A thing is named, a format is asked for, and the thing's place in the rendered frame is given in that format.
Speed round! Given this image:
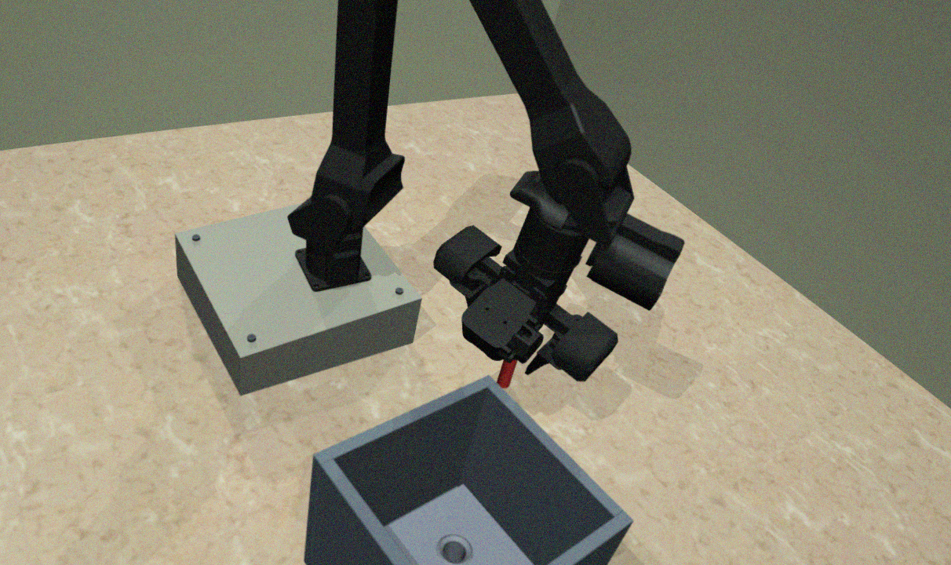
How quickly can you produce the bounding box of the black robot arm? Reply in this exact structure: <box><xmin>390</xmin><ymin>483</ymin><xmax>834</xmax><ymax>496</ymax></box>
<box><xmin>287</xmin><ymin>0</ymin><xmax>684</xmax><ymax>364</ymax></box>

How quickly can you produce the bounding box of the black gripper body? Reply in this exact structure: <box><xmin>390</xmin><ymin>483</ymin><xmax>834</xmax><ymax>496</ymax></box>
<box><xmin>433</xmin><ymin>225</ymin><xmax>618</xmax><ymax>381</ymax></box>

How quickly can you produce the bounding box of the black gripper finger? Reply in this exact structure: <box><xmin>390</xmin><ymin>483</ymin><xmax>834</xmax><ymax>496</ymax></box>
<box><xmin>525</xmin><ymin>338</ymin><xmax>562</xmax><ymax>375</ymax></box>
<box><xmin>450</xmin><ymin>281</ymin><xmax>487</xmax><ymax>307</ymax></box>

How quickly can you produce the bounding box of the red peg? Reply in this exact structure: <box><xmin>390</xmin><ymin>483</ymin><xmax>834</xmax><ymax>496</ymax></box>
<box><xmin>497</xmin><ymin>360</ymin><xmax>518</xmax><ymax>388</ymax></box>

